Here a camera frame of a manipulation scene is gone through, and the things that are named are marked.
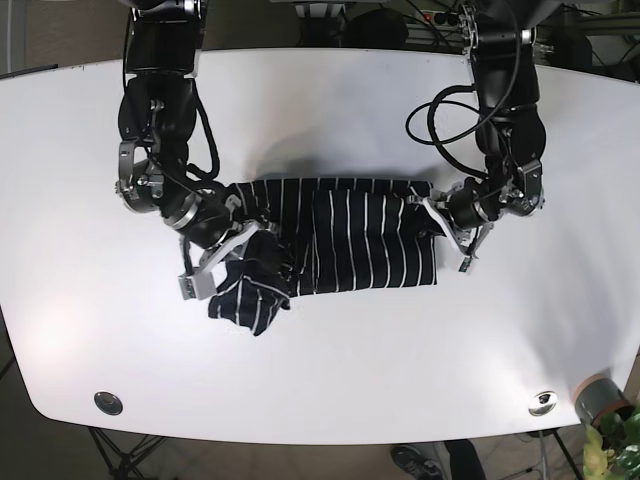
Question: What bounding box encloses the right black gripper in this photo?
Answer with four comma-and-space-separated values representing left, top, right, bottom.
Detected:
176, 200, 281, 300

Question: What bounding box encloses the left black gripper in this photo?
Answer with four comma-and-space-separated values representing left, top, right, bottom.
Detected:
418, 170, 544, 273

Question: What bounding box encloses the black white striped T-shirt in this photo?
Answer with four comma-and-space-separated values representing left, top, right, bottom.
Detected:
208, 178, 443, 336

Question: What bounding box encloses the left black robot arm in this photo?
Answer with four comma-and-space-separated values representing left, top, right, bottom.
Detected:
412, 1, 558, 272

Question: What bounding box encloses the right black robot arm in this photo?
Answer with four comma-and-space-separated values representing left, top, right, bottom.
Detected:
115, 1, 284, 300

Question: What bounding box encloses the left silver table grommet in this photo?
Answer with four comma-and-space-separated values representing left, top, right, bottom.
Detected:
94, 391, 123, 416

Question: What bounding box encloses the silver table grommet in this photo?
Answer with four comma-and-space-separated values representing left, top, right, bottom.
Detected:
528, 391, 558, 417
94, 391, 123, 416

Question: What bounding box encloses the right silver table grommet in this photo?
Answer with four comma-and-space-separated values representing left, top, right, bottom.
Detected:
528, 391, 558, 417

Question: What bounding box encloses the grey plant pot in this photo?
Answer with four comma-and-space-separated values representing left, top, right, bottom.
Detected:
572, 374, 635, 426

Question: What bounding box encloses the green potted plant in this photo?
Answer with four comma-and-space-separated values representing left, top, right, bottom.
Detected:
582, 406, 639, 480

